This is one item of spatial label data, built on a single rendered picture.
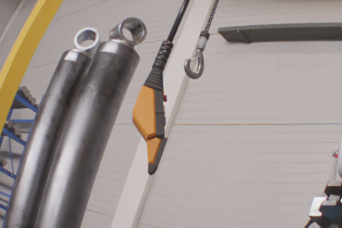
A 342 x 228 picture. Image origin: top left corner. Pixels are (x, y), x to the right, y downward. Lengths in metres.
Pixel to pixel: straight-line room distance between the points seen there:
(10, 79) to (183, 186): 2.44
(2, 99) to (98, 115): 1.29
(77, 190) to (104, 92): 0.44
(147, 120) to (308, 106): 3.03
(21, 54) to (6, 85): 0.26
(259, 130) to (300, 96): 0.54
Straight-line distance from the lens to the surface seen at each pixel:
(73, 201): 2.07
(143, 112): 1.76
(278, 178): 4.45
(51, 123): 2.39
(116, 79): 2.21
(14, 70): 3.35
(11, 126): 6.66
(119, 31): 2.33
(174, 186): 5.11
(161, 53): 1.87
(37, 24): 3.49
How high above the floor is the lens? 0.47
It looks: 21 degrees up
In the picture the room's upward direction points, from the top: 19 degrees clockwise
